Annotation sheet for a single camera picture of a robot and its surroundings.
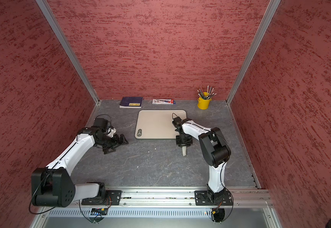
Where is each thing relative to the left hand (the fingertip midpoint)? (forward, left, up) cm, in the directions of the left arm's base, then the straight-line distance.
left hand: (121, 148), depth 82 cm
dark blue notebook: (+46, +4, -8) cm, 47 cm away
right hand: (+6, -39, -9) cm, 40 cm away
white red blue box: (+47, -23, -8) cm, 53 cm away
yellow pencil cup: (+42, -57, -5) cm, 71 cm away
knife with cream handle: (+4, -38, -7) cm, 39 cm away
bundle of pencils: (+46, -60, +2) cm, 76 cm away
